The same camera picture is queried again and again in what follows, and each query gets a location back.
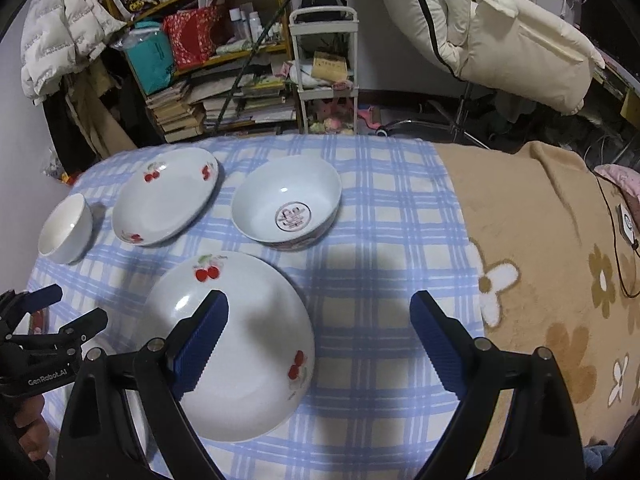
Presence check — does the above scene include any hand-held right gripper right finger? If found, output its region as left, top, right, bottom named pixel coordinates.
left=409, top=290, right=586, bottom=480

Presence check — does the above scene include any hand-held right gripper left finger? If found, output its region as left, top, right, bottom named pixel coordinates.
left=52, top=290, right=231, bottom=480

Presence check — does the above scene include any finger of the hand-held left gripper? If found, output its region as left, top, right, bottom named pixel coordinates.
left=5, top=284, right=64, bottom=331
left=20, top=308, right=109, bottom=352

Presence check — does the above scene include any large cherry print bowl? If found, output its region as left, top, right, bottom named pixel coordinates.
left=142, top=251, right=316, bottom=443

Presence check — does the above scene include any grey round plate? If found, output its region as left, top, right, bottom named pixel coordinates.
left=37, top=194, right=94, bottom=265

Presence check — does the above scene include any white plate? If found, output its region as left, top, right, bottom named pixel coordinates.
left=27, top=310, right=151, bottom=466

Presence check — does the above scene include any cherry print plate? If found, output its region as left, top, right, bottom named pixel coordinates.
left=111, top=147, right=221, bottom=247

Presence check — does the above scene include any white bowl with red emblem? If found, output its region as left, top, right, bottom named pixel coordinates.
left=231, top=155, right=343, bottom=251

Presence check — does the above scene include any person's left hand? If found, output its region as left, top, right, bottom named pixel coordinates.
left=12, top=394, right=51, bottom=461

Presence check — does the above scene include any blue plaid cloth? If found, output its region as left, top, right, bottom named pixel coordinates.
left=27, top=132, right=486, bottom=480

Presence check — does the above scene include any beige floral blanket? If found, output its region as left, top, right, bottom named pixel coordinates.
left=435, top=140, right=640, bottom=466

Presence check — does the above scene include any black hanging garment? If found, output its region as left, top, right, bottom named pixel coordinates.
left=42, top=92, right=96, bottom=176

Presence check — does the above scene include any beige hanging coat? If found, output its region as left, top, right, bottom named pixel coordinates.
left=67, top=57, right=138, bottom=161

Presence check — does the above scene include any stack of books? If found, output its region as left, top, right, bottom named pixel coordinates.
left=145, top=80, right=207, bottom=143

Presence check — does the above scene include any pink pillow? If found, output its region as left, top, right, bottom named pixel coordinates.
left=594, top=164, right=640, bottom=201

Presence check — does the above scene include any teal storage box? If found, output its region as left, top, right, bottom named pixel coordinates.
left=122, top=29, right=176, bottom=97

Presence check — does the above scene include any white puffer jacket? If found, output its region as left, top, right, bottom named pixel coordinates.
left=20, top=0, right=127, bottom=102

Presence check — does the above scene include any white trolley cart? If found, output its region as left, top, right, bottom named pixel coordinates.
left=289, top=7, right=360, bottom=136

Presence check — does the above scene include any wooden bookshelf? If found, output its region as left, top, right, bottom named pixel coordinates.
left=107, top=0, right=297, bottom=142

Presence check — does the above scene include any red bag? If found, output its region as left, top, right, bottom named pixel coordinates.
left=162, top=6, right=222, bottom=71

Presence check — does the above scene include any thin dark pole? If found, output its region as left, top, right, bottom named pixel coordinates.
left=217, top=0, right=303, bottom=128

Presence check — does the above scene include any cream office chair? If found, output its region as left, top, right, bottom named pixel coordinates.
left=367, top=0, right=607, bottom=150

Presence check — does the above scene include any group of white bottles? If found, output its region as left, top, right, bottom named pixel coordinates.
left=229, top=6, right=263, bottom=43

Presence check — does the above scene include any black cable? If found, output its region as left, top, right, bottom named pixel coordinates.
left=592, top=170, right=640, bottom=298

